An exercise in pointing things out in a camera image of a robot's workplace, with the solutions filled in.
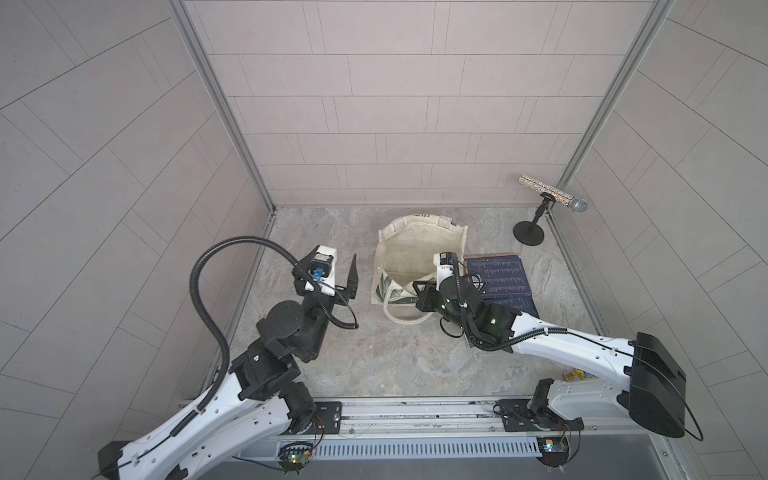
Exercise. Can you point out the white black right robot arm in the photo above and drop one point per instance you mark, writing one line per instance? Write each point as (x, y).
(637, 378)

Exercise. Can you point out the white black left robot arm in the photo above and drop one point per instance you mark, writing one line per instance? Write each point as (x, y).
(257, 394)

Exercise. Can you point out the glittery microphone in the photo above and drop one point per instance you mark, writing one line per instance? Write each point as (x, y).
(575, 204)

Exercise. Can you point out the small yellow toy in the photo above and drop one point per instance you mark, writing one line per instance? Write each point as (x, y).
(577, 375)

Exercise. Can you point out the right circuit board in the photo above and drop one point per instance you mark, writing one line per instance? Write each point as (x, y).
(554, 452)

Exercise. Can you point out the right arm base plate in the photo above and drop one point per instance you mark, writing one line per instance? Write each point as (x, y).
(517, 416)

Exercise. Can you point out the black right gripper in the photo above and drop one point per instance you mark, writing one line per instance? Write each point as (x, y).
(423, 300)

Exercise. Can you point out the circuit board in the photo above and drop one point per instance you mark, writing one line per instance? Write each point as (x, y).
(295, 456)
(554, 452)

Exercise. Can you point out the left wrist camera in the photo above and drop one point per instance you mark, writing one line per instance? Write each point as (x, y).
(322, 270)

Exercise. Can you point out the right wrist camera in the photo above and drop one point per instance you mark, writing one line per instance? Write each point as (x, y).
(447, 267)

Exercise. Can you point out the floral canvas tote bag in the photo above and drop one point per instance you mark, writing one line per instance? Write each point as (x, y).
(405, 254)

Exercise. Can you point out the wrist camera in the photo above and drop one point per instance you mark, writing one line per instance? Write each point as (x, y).
(322, 270)
(447, 267)

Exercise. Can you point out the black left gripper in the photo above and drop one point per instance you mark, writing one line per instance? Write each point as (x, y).
(340, 294)

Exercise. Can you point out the black microphone stand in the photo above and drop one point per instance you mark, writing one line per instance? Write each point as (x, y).
(530, 233)

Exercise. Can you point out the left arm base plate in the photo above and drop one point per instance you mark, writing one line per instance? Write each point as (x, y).
(327, 417)

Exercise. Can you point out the white ventilation grille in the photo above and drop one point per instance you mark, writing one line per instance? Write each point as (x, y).
(426, 448)

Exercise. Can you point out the left circuit board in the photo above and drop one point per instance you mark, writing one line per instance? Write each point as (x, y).
(295, 456)

